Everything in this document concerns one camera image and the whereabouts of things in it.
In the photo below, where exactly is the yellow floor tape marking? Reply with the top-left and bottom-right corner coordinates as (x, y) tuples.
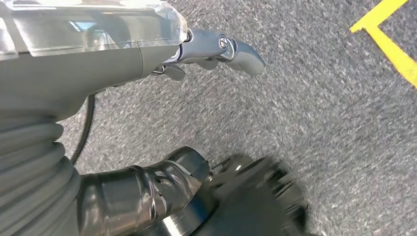
(349, 0), (417, 89)

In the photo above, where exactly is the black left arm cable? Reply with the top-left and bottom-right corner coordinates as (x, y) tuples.
(69, 94), (96, 166)

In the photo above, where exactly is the black robot foot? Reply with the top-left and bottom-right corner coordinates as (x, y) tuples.
(130, 153), (312, 236)

